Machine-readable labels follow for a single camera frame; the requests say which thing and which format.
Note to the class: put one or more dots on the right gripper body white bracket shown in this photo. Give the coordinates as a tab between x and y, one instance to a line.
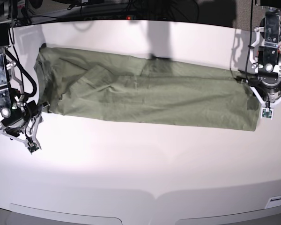
20	122

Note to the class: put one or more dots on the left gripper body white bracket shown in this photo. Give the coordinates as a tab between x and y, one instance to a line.
268	98

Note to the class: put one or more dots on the green T-shirt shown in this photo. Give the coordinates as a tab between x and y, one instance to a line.
121	88

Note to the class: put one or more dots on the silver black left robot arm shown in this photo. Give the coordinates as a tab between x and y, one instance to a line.
264	57

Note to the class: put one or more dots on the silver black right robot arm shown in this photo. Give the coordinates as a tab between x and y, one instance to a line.
16	84

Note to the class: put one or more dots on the black power strip red light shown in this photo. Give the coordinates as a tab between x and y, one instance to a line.
129	16

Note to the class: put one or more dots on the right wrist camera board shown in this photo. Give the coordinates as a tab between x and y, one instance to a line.
32	147

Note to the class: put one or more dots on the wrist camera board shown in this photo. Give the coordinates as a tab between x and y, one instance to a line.
267	113
32	147

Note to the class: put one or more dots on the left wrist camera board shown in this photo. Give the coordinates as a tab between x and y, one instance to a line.
267	113

